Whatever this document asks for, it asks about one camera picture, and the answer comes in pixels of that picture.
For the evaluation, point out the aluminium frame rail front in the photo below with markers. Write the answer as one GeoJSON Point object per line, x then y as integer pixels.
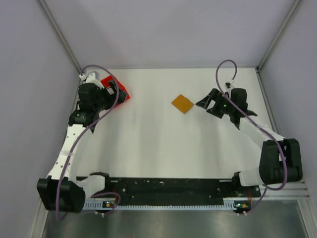
{"type": "Point", "coordinates": [291, 191]}

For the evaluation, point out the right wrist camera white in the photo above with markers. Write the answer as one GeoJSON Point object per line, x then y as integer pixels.
{"type": "Point", "coordinates": [229, 86]}

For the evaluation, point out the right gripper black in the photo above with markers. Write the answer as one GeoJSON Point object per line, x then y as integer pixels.
{"type": "Point", "coordinates": [214, 95]}

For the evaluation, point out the grey slotted cable duct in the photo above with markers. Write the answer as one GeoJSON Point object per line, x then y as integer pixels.
{"type": "Point", "coordinates": [102, 206]}

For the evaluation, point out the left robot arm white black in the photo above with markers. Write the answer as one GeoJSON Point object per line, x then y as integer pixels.
{"type": "Point", "coordinates": [61, 190]}

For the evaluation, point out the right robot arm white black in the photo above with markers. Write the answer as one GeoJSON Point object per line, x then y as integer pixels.
{"type": "Point", "coordinates": [280, 159]}

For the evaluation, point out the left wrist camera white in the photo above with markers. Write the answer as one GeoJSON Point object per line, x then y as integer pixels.
{"type": "Point", "coordinates": [92, 77]}

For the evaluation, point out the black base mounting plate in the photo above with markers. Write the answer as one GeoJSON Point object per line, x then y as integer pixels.
{"type": "Point", "coordinates": [177, 191]}

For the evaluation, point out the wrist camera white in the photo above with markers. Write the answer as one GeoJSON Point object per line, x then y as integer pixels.
{"type": "Point", "coordinates": [92, 77]}
{"type": "Point", "coordinates": [229, 86]}

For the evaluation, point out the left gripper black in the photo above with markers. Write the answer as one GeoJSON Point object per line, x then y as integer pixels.
{"type": "Point", "coordinates": [112, 97]}

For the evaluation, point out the red plastic card bin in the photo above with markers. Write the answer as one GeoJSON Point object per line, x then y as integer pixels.
{"type": "Point", "coordinates": [110, 86]}

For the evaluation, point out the yellow leather card holder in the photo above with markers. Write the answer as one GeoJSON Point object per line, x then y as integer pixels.
{"type": "Point", "coordinates": [182, 103]}

